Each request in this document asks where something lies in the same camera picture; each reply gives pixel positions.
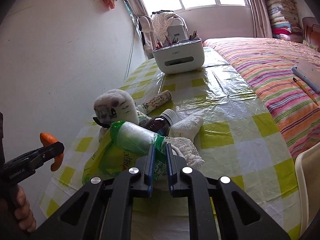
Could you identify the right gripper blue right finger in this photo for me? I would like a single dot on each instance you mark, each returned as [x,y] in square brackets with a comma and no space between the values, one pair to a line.
[170,167]

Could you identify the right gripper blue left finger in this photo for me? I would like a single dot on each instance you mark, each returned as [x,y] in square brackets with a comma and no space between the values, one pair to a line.
[150,163]

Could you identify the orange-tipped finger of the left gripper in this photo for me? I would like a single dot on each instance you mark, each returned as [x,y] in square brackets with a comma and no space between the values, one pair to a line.
[55,150]

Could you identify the green plastic snack bag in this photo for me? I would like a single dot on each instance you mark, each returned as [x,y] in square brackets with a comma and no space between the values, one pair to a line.
[119,150]

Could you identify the white tissue paper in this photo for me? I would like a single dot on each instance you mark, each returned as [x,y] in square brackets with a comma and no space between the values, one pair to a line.
[188,128]

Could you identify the cream plastic trash bin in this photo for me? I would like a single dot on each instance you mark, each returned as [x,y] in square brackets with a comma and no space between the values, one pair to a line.
[307,174]

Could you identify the person's left hand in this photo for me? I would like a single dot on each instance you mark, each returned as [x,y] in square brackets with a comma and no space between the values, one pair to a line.
[23,213]

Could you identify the white lace cloth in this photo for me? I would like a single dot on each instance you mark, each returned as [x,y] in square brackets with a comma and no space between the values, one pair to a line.
[184,147]

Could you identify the brown medicine bottle white cap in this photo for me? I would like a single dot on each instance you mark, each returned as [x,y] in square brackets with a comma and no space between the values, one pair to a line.
[161,124]

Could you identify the white plush toy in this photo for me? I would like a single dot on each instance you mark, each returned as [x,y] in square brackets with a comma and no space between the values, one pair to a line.
[113,106]

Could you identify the patterned paper roll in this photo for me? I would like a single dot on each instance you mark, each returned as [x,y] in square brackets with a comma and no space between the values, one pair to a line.
[155,102]

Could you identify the checkered yellow plastic tablecloth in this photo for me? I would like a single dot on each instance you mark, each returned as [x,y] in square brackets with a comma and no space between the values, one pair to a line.
[233,132]

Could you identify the white desktop organizer box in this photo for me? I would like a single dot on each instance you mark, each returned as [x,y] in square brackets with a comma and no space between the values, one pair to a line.
[183,56]

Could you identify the white cabinet with dotted cloth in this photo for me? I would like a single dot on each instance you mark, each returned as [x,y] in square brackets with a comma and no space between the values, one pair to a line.
[168,24]

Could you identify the striped colourful bed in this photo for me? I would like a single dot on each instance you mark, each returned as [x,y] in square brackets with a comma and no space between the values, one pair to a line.
[266,65]

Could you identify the yellow pencil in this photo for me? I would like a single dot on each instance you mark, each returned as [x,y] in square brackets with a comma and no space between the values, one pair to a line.
[305,91]

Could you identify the blue grey pencil case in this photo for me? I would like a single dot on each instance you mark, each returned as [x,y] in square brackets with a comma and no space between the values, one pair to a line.
[308,73]

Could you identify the stack of folded quilts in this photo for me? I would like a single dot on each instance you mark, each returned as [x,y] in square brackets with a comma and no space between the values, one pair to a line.
[283,16]

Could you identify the wooden bed headboard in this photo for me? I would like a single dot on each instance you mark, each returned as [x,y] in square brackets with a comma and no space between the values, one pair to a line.
[311,32]

